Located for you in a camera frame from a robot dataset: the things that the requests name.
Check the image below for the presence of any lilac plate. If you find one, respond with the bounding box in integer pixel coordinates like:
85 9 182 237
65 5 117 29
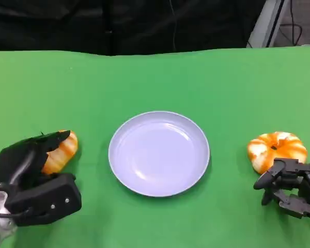
108 111 211 198

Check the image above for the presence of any green table cloth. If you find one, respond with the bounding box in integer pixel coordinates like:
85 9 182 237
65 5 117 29
0 45 310 248

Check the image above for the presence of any black looped floor cable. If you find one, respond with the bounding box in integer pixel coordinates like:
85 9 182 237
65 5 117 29
277 0 303 47

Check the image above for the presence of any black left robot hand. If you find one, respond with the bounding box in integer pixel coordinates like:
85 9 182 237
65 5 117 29
0 130 72 193

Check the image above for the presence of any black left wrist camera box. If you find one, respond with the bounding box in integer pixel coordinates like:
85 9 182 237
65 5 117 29
5 173 83 227

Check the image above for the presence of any orange and white bread roll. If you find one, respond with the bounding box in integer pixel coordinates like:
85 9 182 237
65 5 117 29
247 131 308 174
41 130 79 175

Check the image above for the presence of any black backdrop cloth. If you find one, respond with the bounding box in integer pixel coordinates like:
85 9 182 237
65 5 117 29
0 0 264 56

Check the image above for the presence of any grey metal frame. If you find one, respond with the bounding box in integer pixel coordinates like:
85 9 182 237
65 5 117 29
246 0 291 49

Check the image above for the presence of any black camera cable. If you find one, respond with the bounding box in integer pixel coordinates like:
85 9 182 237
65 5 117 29
0 208 33 218

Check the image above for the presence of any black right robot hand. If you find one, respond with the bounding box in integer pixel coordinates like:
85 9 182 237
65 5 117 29
253 158 310 223

